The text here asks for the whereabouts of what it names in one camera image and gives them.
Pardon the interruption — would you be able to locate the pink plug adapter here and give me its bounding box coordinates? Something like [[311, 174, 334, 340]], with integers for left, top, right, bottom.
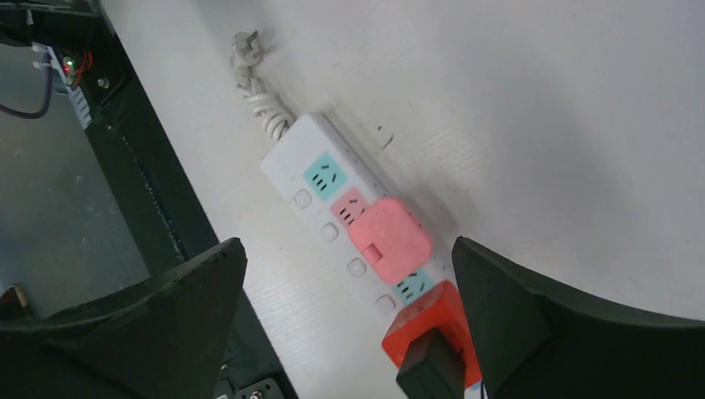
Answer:
[[348, 197, 434, 285]]

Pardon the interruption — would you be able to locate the black plug adapter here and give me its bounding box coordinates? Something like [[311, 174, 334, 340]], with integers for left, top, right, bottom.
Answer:
[[396, 329, 466, 399]]

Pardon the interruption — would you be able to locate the white long power strip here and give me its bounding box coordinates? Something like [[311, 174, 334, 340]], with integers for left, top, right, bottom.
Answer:
[[229, 30, 486, 399]]

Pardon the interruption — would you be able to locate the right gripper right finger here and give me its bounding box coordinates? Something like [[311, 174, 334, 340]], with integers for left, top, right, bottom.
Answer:
[[451, 237, 704, 398]]

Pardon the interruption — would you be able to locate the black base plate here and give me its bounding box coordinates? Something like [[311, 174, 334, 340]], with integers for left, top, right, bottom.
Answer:
[[1, 1, 296, 398]]

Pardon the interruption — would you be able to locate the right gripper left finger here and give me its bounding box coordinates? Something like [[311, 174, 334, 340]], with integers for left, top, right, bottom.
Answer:
[[1, 238, 248, 398]]

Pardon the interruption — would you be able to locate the red plug adapter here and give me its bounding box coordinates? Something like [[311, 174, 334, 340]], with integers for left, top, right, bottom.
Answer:
[[382, 280, 481, 389]]

